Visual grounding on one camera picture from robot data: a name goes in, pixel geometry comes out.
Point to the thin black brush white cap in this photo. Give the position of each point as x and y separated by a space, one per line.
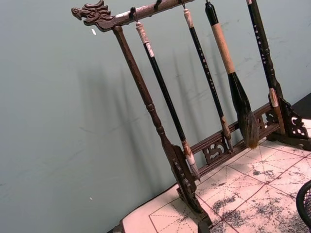
206 68

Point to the black brush with white ferrule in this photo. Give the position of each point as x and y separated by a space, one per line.
261 43

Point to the dark carved wooden brush rack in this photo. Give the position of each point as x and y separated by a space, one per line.
97 17

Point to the white gridded calligraphy practice mat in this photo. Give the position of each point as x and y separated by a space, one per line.
243 184

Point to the black brush with white ends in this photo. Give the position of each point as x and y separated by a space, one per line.
165 92

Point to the black mesh basket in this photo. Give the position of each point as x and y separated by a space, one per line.
305 201

